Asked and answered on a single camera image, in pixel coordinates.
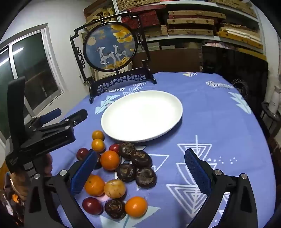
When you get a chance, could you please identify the window with white frame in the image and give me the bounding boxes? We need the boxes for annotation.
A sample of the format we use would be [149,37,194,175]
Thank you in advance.
[0,23,65,141]

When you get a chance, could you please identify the pale yellow round fruit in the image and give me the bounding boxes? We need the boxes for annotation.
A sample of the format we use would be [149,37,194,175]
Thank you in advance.
[104,179,127,198]

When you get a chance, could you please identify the dark wire coil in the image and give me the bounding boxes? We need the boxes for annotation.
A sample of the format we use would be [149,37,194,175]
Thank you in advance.
[231,79,249,99]

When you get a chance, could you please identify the white thermos jug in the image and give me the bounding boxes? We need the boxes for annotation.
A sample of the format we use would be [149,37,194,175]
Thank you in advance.
[269,85,281,114]

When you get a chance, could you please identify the black panel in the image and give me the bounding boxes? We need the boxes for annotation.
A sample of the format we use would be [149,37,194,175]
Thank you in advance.
[201,44,269,103]

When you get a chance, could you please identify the dark red flat boxes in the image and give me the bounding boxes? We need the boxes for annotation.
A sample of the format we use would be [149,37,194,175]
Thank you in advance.
[122,4,167,28]

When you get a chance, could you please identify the person's left hand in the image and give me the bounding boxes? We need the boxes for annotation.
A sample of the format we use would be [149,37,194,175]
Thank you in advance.
[42,153,53,177]

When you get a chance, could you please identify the dark red plum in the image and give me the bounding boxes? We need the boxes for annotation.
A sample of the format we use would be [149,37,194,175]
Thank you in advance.
[109,143,121,155]
[94,153,102,170]
[82,197,103,215]
[76,147,89,161]

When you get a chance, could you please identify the small orange mandarin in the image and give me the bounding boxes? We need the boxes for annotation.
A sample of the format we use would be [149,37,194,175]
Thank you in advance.
[91,139,106,153]
[92,130,105,141]

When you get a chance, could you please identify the brown wooden board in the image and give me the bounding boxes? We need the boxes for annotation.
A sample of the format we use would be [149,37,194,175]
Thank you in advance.
[132,48,202,74]

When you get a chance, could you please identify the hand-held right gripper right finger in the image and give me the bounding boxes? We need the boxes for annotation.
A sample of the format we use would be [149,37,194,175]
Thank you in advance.
[184,148,258,228]

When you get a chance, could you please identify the black side stand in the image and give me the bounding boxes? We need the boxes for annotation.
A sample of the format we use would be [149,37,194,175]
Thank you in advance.
[260,102,281,141]

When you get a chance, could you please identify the round deer painting table screen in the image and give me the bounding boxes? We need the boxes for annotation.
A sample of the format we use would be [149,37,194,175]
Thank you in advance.
[70,12,157,104]

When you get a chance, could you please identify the blue printed tablecloth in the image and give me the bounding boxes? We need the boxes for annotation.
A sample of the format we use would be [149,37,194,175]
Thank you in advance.
[47,71,276,228]

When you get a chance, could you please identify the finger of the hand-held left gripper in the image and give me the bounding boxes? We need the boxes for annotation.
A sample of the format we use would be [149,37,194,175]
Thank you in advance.
[28,108,62,128]
[43,109,88,132]

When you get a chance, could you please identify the dark brown water chestnut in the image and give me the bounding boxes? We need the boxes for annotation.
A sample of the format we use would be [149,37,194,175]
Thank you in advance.
[104,198,126,220]
[116,163,136,183]
[135,167,157,188]
[119,142,136,160]
[131,150,152,168]

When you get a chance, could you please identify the pink floral cloth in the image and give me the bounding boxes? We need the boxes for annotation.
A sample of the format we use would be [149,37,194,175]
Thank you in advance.
[204,41,237,47]

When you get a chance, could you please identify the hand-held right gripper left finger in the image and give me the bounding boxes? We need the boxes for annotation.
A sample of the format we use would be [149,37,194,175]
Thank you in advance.
[24,150,98,228]

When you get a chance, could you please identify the white metal shelf rack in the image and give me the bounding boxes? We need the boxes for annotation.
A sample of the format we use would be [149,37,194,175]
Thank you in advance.
[111,0,267,55]

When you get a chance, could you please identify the white round plate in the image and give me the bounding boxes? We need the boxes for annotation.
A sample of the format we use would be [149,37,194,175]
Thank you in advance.
[101,90,183,143]

